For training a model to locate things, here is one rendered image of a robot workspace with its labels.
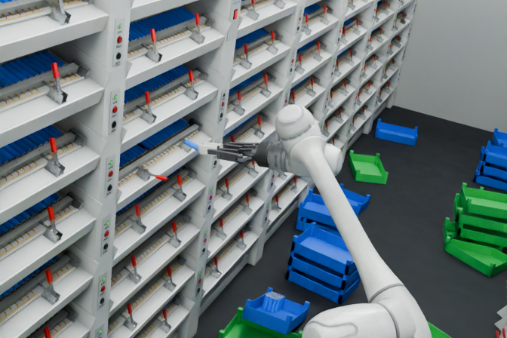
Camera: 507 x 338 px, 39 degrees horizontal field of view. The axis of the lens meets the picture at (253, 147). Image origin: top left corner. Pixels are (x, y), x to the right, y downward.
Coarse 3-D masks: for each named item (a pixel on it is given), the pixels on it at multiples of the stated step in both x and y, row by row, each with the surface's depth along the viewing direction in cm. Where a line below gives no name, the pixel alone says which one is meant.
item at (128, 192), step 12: (192, 120) 256; (204, 120) 256; (204, 132) 258; (168, 156) 236; (180, 156) 240; (192, 156) 249; (156, 168) 228; (168, 168) 231; (132, 180) 218; (156, 180) 227; (120, 192) 204; (132, 192) 213; (120, 204) 209
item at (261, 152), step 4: (260, 144) 213; (264, 144) 213; (268, 144) 212; (256, 148) 217; (260, 148) 212; (264, 148) 212; (268, 148) 211; (244, 152) 214; (248, 152) 214; (252, 152) 214; (256, 152) 212; (260, 152) 211; (264, 152) 211; (248, 156) 212; (252, 156) 212; (256, 156) 212; (260, 156) 211; (264, 156) 211; (248, 160) 213; (252, 160) 213; (256, 160) 212; (260, 160) 212; (264, 160) 211; (260, 164) 213; (264, 164) 212; (268, 164) 213
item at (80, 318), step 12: (60, 312) 210; (72, 312) 211; (84, 312) 211; (48, 324) 205; (60, 324) 210; (72, 324) 211; (84, 324) 213; (36, 336) 200; (48, 336) 197; (60, 336) 206; (72, 336) 208; (84, 336) 212
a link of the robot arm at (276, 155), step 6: (276, 144) 210; (270, 150) 210; (276, 150) 209; (282, 150) 208; (270, 156) 210; (276, 156) 209; (282, 156) 208; (270, 162) 210; (276, 162) 209; (282, 162) 208; (270, 168) 212; (276, 168) 211; (282, 168) 209
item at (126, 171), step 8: (192, 128) 252; (176, 136) 244; (184, 136) 246; (168, 144) 238; (152, 152) 230; (160, 152) 233; (168, 152) 236; (144, 160) 225; (128, 168) 218; (136, 168) 221; (120, 176) 213
